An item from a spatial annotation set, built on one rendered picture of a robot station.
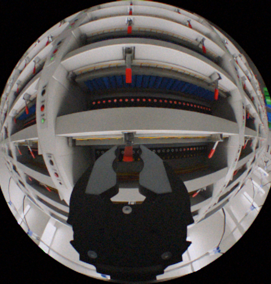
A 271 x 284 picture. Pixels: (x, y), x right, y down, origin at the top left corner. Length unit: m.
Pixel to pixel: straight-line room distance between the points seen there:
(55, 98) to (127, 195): 0.31
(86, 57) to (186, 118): 0.28
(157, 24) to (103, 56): 0.25
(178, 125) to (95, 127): 0.16
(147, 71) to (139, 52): 0.06
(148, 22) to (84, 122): 0.39
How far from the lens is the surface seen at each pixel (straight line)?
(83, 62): 0.28
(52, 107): 0.25
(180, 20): 0.62
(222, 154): 0.50
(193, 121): 0.22
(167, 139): 0.25
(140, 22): 0.40
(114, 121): 0.17
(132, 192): 0.26
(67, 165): 0.28
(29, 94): 0.49
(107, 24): 0.41
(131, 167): 0.43
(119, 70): 0.26
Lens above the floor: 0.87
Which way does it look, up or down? 17 degrees up
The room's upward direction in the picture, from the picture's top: 179 degrees clockwise
